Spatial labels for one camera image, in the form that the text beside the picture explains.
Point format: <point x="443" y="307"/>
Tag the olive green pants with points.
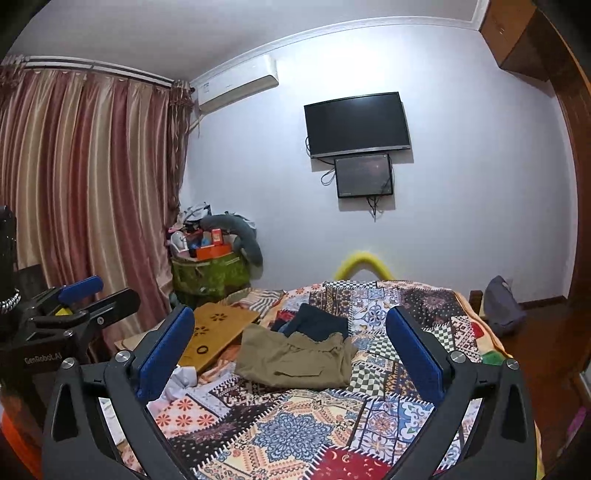
<point x="295" y="360"/>

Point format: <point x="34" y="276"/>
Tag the grey neck pillow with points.
<point x="251" y="249"/>

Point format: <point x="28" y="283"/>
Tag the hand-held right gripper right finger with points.
<point x="413" y="350"/>

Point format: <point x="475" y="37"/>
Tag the dark green folded pants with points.
<point x="318" y="321"/>

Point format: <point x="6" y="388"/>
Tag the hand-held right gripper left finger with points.
<point x="168" y="350"/>

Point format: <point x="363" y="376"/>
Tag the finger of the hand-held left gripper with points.
<point x="83" y="288"/>
<point x="117" y="304"/>

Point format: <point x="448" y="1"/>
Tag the black wall television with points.
<point x="358" y="122"/>

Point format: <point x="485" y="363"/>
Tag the wooden lap desk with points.
<point x="217" y="332"/>

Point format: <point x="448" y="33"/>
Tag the brown wooden wardrobe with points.
<point x="545" y="46"/>

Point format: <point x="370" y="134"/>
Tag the yellow fuzzy headboard cushion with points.
<point x="364" y="261"/>

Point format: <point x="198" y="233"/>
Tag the orange box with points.
<point x="212" y="252"/>

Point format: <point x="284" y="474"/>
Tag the patchwork printed blanket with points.
<point x="300" y="429"/>

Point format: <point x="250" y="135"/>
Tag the white curtain rail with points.
<point x="92" y="69"/>

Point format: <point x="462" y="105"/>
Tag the white air conditioner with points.
<point x="235" y="85"/>

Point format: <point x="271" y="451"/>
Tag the small black wall monitor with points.
<point x="364" y="175"/>

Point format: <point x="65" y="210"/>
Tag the pink striped curtain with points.
<point x="92" y="184"/>

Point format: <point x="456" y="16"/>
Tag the wooden bed post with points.
<point x="475" y="302"/>

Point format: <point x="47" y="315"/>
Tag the white crumpled cloth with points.
<point x="180" y="383"/>

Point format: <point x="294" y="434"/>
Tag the grey backpack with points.
<point x="503" y="309"/>

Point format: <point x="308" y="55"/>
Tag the green storage bag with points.
<point x="212" y="277"/>

